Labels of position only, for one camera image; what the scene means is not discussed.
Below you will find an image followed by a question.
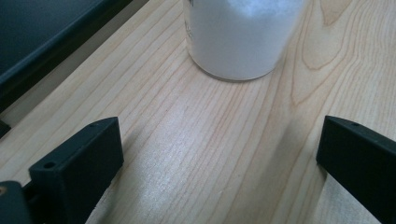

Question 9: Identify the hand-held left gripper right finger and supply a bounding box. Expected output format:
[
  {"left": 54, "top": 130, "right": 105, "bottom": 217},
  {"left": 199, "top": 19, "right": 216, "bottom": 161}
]
[{"left": 316, "top": 115, "right": 396, "bottom": 224}]

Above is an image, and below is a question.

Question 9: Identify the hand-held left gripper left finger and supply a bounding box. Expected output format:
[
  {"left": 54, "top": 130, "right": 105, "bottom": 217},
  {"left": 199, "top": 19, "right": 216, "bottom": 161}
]
[{"left": 28, "top": 116, "right": 125, "bottom": 224}]

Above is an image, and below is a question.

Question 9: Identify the white cylindrical bottle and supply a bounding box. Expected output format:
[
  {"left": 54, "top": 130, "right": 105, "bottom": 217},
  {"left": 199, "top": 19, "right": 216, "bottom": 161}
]
[{"left": 182, "top": 0, "right": 307, "bottom": 82}]

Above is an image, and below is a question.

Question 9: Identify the black flat panel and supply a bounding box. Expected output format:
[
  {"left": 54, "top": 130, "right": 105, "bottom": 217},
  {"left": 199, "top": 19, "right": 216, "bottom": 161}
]
[{"left": 0, "top": 0, "right": 134, "bottom": 114}]

